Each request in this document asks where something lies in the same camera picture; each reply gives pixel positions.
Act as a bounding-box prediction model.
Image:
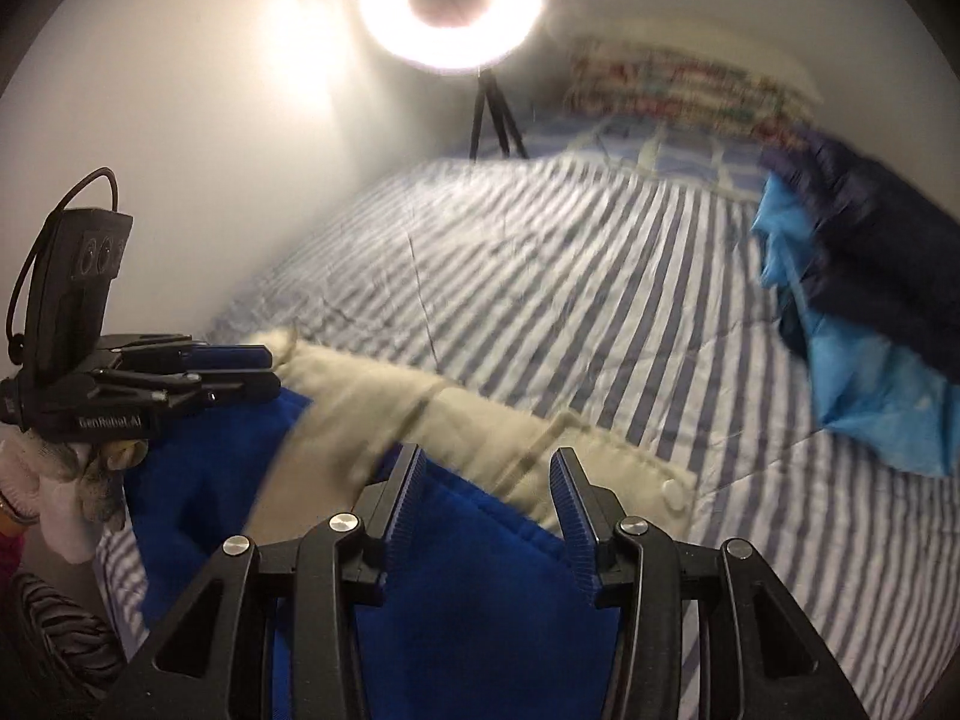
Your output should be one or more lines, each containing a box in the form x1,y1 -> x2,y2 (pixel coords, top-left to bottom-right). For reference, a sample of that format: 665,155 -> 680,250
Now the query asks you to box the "floral quilt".
562,34 -> 818,140

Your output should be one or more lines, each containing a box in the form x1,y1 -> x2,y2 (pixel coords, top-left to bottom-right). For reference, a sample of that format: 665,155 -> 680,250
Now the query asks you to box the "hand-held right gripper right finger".
549,448 -> 871,720

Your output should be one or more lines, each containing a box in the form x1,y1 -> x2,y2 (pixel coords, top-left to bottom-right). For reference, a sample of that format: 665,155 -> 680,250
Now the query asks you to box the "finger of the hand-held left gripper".
90,367 -> 284,421
94,334 -> 272,372

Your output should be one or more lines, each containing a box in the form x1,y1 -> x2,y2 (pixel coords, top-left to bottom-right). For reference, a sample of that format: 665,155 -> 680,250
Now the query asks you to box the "dark striped bed sheet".
0,574 -> 125,720

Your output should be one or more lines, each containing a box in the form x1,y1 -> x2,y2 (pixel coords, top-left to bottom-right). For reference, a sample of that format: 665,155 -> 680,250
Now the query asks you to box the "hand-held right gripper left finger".
97,444 -> 428,720

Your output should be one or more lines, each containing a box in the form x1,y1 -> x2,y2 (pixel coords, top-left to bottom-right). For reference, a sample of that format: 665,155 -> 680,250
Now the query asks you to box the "beige and blue jacket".
131,326 -> 698,720

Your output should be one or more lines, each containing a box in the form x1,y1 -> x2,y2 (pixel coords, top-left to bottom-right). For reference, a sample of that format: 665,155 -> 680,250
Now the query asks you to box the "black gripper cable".
7,171 -> 121,350

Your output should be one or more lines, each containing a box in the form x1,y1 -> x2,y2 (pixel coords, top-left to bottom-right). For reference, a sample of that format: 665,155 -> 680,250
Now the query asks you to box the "person's left hand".
0,431 -> 147,563

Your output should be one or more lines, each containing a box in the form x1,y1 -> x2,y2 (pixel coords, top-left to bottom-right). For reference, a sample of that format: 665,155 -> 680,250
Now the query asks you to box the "ring light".
358,0 -> 545,74

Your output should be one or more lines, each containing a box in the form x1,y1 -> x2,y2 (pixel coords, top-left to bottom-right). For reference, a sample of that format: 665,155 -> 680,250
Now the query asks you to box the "black tripod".
469,67 -> 530,162

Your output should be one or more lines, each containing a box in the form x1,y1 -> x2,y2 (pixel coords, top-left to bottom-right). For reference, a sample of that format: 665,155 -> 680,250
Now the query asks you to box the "blue checked bedsheet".
517,116 -> 773,200

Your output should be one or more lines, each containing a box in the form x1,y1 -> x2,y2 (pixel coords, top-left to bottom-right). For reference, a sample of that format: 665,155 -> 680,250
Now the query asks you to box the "folded navy garment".
757,124 -> 960,383

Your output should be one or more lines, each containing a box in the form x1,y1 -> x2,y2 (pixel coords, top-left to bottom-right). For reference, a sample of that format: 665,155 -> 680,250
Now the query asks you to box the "person's left forearm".
0,495 -> 38,593

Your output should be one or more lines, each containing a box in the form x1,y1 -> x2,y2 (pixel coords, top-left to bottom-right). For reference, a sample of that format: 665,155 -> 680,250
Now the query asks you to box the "light blue cloth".
752,172 -> 960,477

